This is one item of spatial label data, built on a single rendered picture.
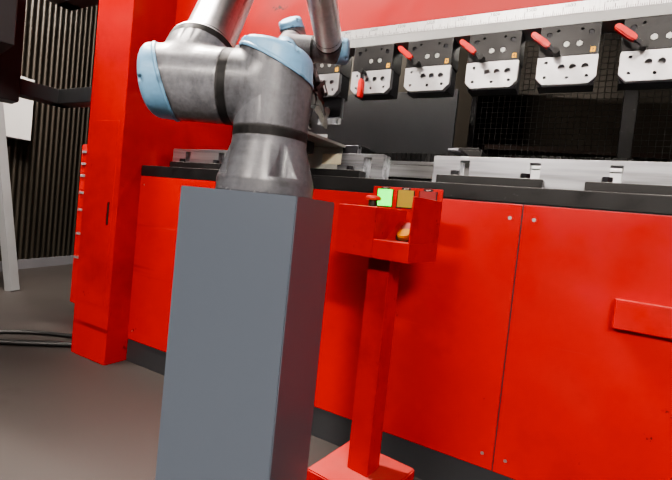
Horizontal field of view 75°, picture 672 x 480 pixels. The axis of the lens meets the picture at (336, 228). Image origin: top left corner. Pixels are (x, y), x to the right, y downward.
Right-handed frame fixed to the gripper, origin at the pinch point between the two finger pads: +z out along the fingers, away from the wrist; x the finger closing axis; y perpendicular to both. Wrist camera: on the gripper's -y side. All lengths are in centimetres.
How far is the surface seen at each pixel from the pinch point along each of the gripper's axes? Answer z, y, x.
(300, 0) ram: -33, 37, 17
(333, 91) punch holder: -6.8, 13.6, -1.8
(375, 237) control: 3, -49, -43
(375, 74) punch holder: -10.7, 16.8, -17.9
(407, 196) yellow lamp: 4, -32, -44
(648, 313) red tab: 30, -34, -100
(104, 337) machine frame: 62, -71, 88
